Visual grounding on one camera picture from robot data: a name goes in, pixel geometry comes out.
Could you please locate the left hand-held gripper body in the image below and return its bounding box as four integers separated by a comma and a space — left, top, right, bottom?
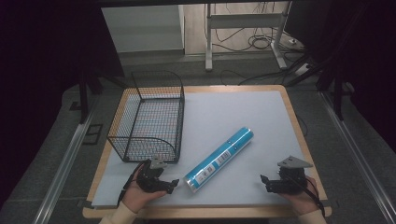
135, 154, 172, 194

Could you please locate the silver metal floor rail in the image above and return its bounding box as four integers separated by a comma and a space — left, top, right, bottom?
32, 102, 101, 224
318, 91, 396, 224

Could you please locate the dark curtain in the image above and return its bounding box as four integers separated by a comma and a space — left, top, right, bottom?
0, 0, 126, 206
306, 0, 396, 154

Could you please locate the white table mat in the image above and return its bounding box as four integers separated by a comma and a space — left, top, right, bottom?
91, 90, 313, 209

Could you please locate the tangle of black floor cables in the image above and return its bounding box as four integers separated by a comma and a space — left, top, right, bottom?
214, 3, 283, 53

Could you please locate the black floor plate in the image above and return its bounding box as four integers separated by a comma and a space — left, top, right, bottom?
81, 123, 104, 146

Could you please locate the black tripod stand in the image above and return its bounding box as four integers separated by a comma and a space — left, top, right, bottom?
77, 70, 129, 125

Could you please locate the white metal desk frame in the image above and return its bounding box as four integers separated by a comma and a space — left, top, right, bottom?
204, 1, 290, 72

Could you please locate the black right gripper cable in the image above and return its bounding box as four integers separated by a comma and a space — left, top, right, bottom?
288, 173, 327, 217

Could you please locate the black metal stand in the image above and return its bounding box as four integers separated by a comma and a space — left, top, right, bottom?
285, 46, 354, 122

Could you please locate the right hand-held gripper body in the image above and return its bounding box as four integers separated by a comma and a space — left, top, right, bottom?
268, 155, 314, 196

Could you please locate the person's left hand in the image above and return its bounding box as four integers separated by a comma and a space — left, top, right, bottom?
121, 163, 168, 215

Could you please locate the white power strip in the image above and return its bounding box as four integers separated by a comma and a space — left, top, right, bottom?
293, 63, 313, 77

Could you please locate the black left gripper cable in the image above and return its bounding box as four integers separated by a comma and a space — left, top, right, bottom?
117, 159, 151, 206

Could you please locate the black wire mesh basket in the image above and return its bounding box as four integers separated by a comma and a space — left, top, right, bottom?
106, 70, 186, 164

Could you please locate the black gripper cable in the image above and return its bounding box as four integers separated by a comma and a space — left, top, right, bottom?
117, 159, 151, 206
288, 173, 327, 217

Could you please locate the blue cylindrical roll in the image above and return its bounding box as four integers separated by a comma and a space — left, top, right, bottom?
182, 126, 255, 193

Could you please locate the person's right hand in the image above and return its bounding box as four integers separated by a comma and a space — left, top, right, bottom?
277, 175, 318, 217

